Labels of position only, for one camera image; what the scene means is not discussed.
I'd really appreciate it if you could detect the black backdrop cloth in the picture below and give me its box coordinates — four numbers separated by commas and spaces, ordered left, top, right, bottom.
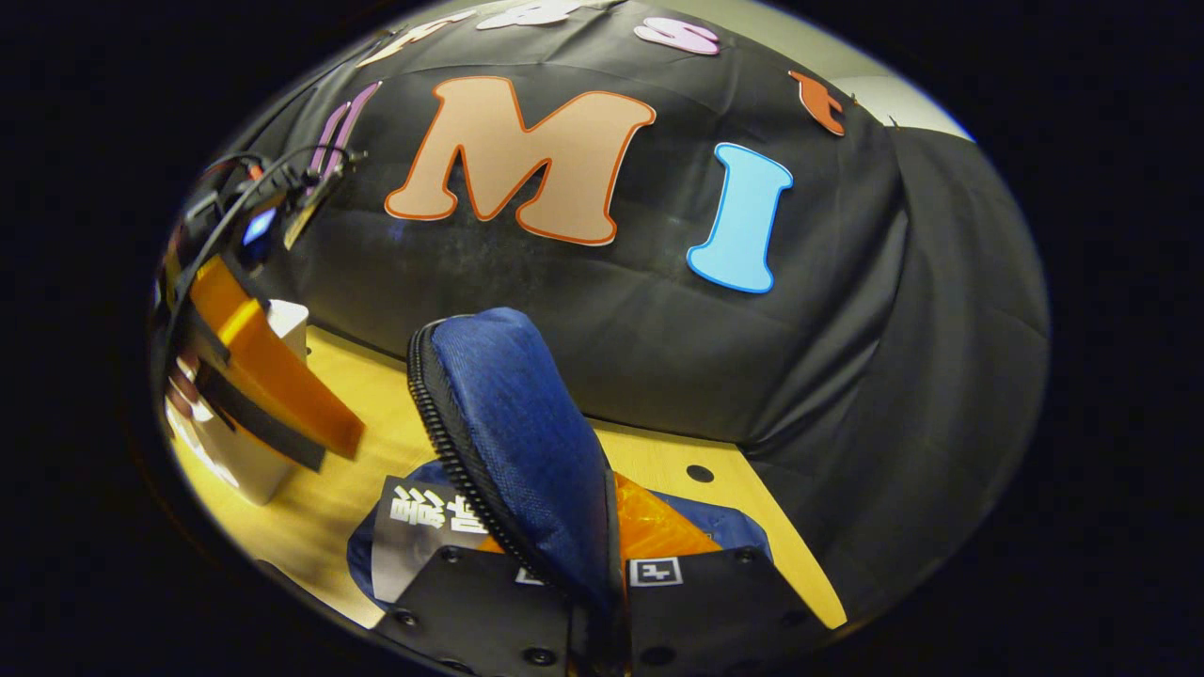
216, 0, 1050, 612

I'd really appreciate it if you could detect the blue schoolbag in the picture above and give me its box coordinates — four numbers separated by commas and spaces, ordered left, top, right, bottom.
346, 307, 772, 622

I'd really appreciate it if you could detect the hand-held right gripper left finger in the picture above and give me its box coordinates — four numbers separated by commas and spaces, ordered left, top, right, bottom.
372, 531, 589, 677

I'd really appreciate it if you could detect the black book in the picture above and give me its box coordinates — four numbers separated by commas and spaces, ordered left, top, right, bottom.
372, 475, 490, 603

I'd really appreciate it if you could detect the white bookshelf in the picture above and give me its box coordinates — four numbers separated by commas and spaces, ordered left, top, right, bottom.
165, 299, 311, 507

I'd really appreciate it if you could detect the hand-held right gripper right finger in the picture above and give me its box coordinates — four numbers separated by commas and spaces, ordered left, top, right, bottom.
611, 470, 829, 677

